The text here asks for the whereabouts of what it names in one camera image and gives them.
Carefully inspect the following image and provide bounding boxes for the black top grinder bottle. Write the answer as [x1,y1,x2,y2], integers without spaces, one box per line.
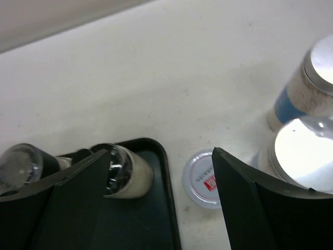
[90,143,154,199]

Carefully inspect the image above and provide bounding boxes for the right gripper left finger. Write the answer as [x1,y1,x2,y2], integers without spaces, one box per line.
[1,149,111,249]

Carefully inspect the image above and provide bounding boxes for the silver lid shaker blue label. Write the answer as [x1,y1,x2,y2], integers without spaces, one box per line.
[267,35,332,132]

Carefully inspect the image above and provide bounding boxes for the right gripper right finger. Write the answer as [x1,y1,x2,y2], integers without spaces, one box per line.
[212,147,332,249]

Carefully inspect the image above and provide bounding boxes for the white lid jar red label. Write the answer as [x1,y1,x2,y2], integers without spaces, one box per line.
[182,149,221,209]

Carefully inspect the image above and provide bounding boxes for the black plastic tray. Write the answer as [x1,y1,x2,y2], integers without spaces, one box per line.
[89,138,181,249]

